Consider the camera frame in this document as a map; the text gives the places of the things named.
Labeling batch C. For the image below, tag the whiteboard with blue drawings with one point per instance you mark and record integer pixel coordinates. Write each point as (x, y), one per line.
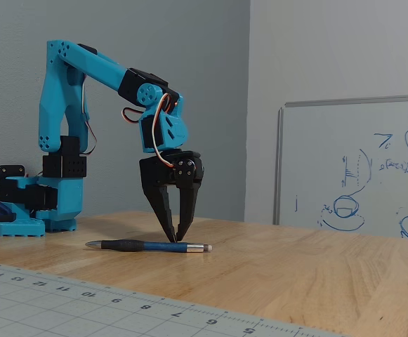
(316, 158)

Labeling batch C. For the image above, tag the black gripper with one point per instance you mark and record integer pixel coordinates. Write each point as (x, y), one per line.
(154, 172)

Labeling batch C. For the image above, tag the blue and black pen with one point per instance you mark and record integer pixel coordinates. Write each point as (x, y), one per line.
(154, 246)

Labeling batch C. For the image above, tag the grey gridded cutting mat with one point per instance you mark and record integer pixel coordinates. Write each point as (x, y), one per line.
(66, 309)

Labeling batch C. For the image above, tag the blue robot arm with base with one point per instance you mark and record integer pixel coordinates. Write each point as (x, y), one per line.
(54, 105)

